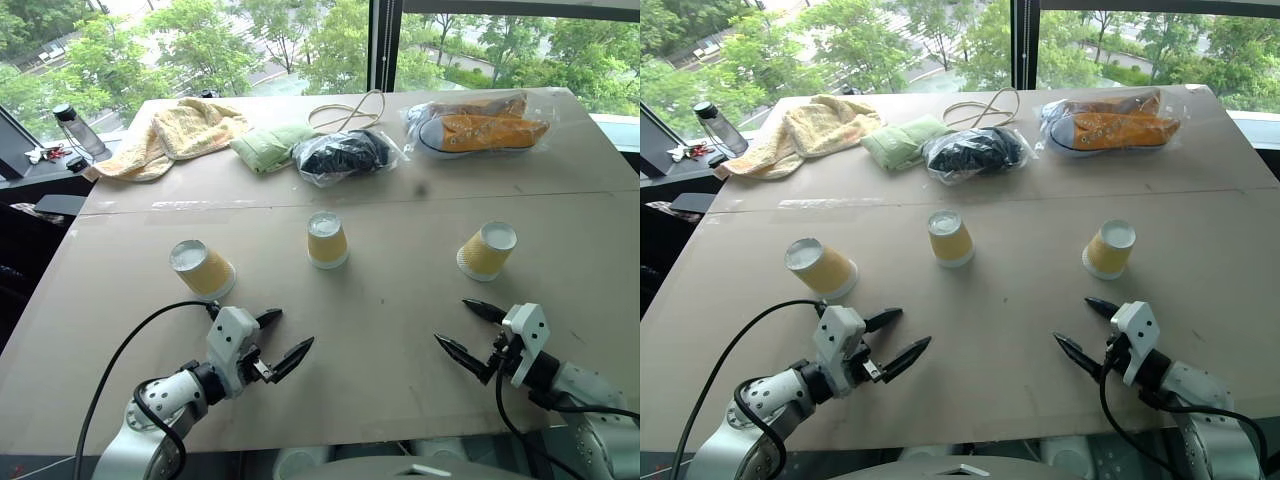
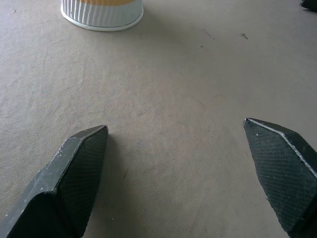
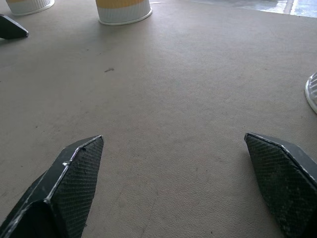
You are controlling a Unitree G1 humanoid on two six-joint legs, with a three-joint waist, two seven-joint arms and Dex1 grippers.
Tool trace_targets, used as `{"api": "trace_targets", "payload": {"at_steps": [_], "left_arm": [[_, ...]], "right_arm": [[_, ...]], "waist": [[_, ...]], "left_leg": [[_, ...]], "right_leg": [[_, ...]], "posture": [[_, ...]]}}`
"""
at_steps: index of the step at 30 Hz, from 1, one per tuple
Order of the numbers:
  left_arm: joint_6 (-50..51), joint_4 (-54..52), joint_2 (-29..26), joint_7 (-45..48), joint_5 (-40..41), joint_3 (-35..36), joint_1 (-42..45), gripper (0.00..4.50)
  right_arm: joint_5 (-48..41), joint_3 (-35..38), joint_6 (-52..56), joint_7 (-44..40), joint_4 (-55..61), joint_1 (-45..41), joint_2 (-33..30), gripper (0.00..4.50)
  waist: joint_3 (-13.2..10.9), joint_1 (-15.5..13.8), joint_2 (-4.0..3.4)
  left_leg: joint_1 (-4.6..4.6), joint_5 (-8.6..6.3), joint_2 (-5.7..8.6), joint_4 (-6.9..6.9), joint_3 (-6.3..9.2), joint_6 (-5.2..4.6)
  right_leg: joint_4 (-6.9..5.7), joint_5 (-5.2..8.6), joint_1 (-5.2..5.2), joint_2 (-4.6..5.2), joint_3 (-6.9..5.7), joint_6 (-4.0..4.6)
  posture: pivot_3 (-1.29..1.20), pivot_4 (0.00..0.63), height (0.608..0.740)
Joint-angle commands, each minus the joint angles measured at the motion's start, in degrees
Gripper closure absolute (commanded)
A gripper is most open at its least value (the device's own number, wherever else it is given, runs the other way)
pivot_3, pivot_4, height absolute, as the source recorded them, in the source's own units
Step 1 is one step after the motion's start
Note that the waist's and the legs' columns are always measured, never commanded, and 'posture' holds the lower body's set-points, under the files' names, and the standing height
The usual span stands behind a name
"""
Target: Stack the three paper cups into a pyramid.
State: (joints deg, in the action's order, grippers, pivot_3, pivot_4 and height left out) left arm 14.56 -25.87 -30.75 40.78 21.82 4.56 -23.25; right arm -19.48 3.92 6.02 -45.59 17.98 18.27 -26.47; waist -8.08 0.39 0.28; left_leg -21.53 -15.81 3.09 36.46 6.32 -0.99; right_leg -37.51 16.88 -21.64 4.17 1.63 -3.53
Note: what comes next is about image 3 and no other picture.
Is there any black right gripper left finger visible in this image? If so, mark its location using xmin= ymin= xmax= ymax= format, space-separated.
xmin=0 ymin=135 xmax=105 ymax=238

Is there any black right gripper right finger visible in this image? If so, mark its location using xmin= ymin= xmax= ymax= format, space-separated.
xmin=244 ymin=132 xmax=317 ymax=238

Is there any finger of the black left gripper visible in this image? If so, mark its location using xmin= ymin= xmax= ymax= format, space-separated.
xmin=0 ymin=14 xmax=29 ymax=40

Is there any yellow and white paper cup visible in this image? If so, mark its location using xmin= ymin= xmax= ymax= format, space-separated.
xmin=304 ymin=71 xmax=317 ymax=114
xmin=95 ymin=0 xmax=153 ymax=26
xmin=5 ymin=0 xmax=55 ymax=17

